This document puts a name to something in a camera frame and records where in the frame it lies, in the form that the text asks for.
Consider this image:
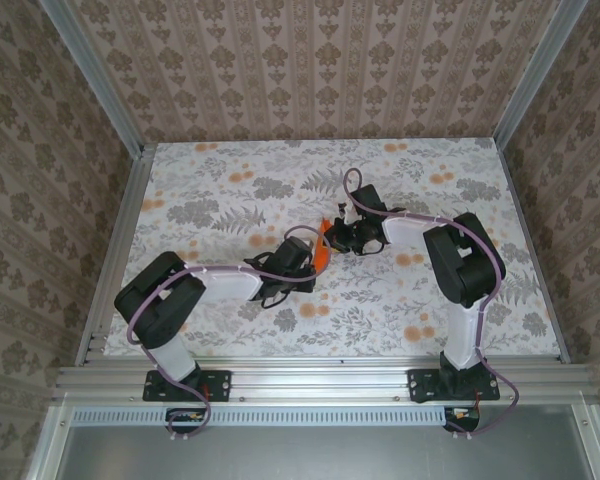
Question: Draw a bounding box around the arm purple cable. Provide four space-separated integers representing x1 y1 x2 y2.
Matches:
128 225 319 444
343 167 522 442

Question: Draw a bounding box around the orange paper sheet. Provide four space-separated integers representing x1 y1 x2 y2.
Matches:
312 217 334 271

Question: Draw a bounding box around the right gripper thin black cable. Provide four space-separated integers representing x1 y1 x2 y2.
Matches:
352 237 389 257

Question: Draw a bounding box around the floral patterned table cover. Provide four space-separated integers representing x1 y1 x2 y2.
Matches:
102 139 565 360

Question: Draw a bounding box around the left gripper thin black cable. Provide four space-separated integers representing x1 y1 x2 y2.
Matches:
259 289 291 310

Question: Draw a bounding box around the grey slotted cable duct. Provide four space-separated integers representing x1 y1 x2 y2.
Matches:
72 405 481 427

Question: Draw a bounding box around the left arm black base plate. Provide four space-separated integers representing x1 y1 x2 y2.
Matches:
143 368 233 403

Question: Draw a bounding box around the black connector board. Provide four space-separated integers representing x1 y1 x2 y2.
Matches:
442 407 482 435
165 407 212 435

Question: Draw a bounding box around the gripper thin black cable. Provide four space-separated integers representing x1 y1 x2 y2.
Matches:
352 237 389 257
259 289 291 310

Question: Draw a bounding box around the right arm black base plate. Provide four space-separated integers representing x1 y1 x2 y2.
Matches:
407 368 501 404

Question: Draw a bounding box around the aluminium table side rail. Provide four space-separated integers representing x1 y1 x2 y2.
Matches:
74 143 157 369

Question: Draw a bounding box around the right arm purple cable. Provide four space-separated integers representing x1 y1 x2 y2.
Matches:
343 167 522 442

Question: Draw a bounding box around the aluminium frame cross rail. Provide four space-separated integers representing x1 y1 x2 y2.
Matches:
52 363 599 404

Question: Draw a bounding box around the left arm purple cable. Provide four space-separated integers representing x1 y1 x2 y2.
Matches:
128 225 319 444

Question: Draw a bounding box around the aluminium frame post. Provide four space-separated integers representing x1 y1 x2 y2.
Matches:
493 0 589 147
39 0 147 157

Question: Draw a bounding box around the grey sheet metal panel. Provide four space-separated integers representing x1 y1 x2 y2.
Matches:
24 404 600 480

